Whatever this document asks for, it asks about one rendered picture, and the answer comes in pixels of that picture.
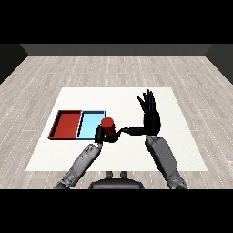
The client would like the red can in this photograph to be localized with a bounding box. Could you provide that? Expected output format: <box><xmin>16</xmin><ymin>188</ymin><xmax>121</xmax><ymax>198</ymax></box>
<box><xmin>100</xmin><ymin>116</ymin><xmax>117</xmax><ymax>137</ymax></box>

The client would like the dark grey robot body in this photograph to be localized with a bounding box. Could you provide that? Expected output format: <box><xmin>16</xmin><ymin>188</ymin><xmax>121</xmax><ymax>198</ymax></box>
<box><xmin>88</xmin><ymin>170</ymin><xmax>146</xmax><ymax>190</ymax></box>

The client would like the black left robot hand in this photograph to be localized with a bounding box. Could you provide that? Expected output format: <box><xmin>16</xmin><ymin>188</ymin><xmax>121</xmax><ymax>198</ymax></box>
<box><xmin>94</xmin><ymin>124</ymin><xmax>120</xmax><ymax>145</ymax></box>

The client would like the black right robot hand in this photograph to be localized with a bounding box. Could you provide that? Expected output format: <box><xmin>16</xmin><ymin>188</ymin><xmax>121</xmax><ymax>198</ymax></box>
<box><xmin>116</xmin><ymin>88</ymin><xmax>162</xmax><ymax>137</ymax></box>

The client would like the red shallow open box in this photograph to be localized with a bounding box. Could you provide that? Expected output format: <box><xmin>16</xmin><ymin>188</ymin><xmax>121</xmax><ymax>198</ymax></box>
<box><xmin>47</xmin><ymin>109</ymin><xmax>84</xmax><ymax>141</ymax></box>

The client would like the light blue shallow open box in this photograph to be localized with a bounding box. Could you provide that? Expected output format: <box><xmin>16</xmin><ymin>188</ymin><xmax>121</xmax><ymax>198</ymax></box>
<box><xmin>76</xmin><ymin>110</ymin><xmax>106</xmax><ymax>141</ymax></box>

